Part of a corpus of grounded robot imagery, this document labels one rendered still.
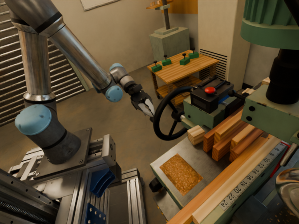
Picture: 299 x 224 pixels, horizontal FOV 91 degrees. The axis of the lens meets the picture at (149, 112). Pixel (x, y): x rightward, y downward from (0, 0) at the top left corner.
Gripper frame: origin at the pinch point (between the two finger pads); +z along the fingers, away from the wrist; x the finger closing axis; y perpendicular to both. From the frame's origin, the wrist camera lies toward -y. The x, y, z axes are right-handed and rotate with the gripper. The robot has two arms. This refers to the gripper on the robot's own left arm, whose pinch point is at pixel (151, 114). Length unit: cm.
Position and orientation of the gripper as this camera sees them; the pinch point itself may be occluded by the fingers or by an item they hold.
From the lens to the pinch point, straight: 68.8
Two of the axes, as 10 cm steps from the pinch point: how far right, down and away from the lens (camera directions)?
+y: -0.2, 4.0, 9.1
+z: 5.8, 7.5, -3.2
